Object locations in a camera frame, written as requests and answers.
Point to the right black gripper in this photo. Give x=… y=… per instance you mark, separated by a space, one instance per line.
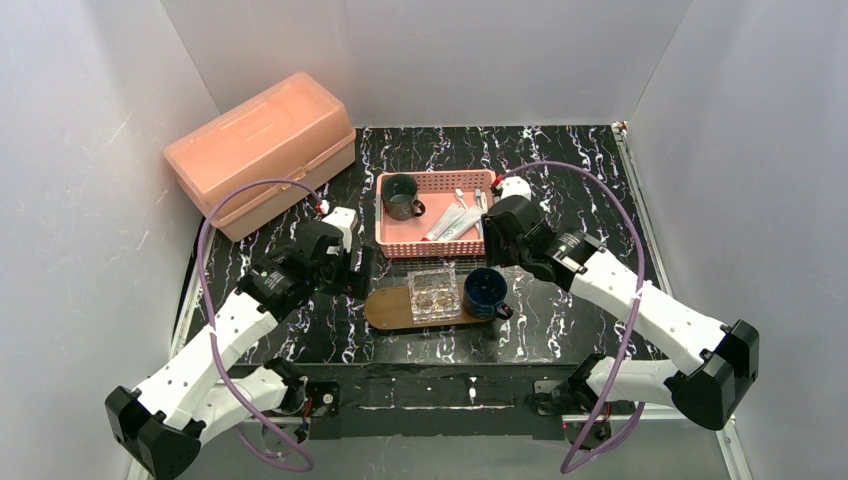
x=494 y=240

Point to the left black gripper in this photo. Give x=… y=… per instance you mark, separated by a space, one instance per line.
x=351 y=278

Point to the oval wooden tray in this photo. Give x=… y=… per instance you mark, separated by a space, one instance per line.
x=389 y=309

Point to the dark blue mug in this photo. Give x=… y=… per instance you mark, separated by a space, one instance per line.
x=484 y=294

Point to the pink perforated plastic basket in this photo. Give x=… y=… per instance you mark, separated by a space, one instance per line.
x=436 y=189

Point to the clear acrylic holder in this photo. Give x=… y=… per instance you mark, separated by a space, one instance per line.
x=434 y=295

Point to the dark green mug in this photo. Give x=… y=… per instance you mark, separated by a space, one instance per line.
x=399 y=194

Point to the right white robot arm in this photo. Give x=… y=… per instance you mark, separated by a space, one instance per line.
x=709 y=365

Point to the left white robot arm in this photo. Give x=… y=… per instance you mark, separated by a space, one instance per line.
x=165 y=420

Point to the white toothpaste tube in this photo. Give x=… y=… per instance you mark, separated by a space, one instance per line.
x=450 y=215
x=466 y=220

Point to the pink plastic storage box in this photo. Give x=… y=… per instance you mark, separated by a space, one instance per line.
x=252 y=163

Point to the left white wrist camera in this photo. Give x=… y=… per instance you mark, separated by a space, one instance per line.
x=345 y=219

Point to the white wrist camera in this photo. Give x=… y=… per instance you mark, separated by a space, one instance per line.
x=345 y=219
x=513 y=186

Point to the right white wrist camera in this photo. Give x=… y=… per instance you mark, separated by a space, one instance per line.
x=513 y=186

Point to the aluminium frame rail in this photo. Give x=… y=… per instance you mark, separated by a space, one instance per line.
x=728 y=439

